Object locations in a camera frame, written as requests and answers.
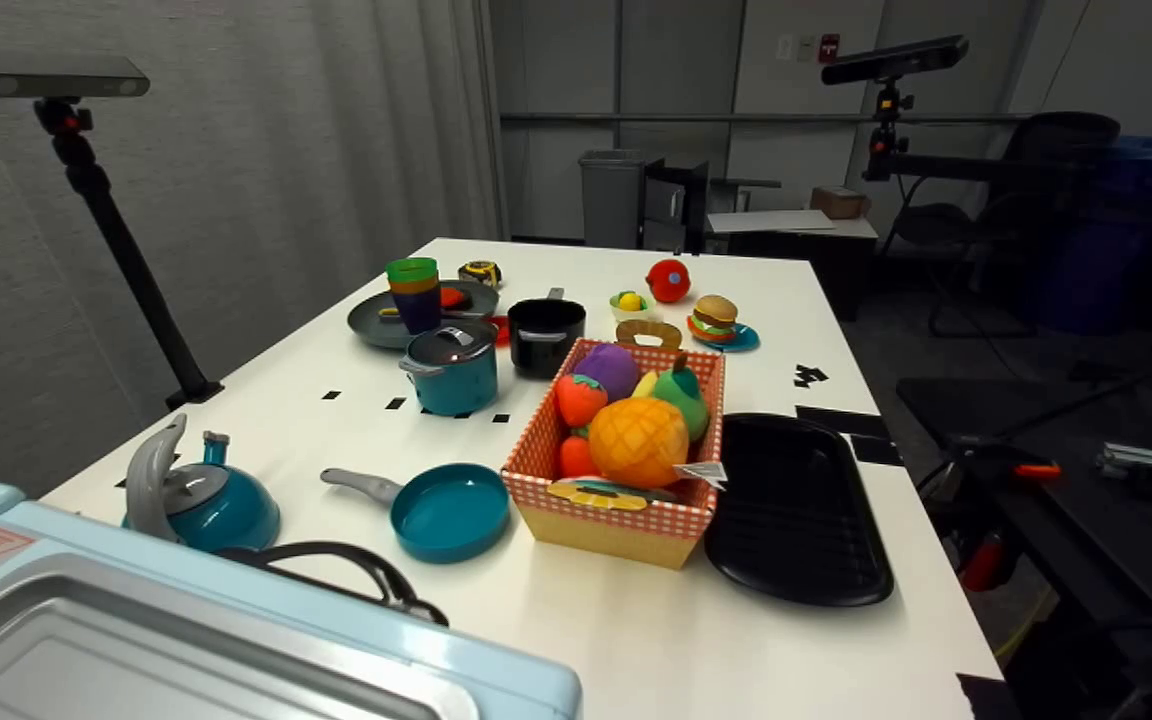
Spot grey pot lid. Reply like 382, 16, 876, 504
403, 319, 493, 370

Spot black toy pot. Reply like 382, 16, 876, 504
508, 291, 588, 380

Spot blue toy pot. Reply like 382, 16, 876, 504
398, 346, 496, 414

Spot purple plush fruit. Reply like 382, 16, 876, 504
577, 342, 638, 400

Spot red orange plush fruit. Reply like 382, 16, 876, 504
557, 370, 609, 427

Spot yellow toy lemon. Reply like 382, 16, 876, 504
609, 287, 648, 316

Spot red plush tomato in basket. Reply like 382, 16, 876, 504
557, 437, 598, 475

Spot orange plush pineapple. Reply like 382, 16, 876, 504
588, 397, 687, 488

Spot green plush vegetable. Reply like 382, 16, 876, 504
636, 369, 709, 439

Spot red toy tomato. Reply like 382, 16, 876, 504
643, 259, 690, 302

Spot yellow black toy item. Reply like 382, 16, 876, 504
457, 259, 502, 287

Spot toy hamburger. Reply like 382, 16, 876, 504
687, 295, 741, 346

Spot small blue plate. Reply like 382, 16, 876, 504
687, 324, 761, 350

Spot stacked colourful toy cups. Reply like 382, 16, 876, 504
387, 256, 438, 333

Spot blue toy frying pan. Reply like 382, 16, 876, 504
319, 462, 511, 564

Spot grey round plate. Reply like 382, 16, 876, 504
347, 278, 499, 350

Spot small black clips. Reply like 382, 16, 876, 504
790, 363, 829, 389

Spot black rectangular tray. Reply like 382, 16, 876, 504
704, 411, 890, 608

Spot small cardboard box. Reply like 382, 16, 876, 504
811, 189, 868, 220

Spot blue toy kettle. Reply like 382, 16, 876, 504
123, 414, 281, 553

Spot black office chair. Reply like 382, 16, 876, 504
862, 110, 1118, 341

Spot right camera on stand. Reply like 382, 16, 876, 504
819, 34, 966, 181

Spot left camera on tripod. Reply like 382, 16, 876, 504
0, 50, 218, 407

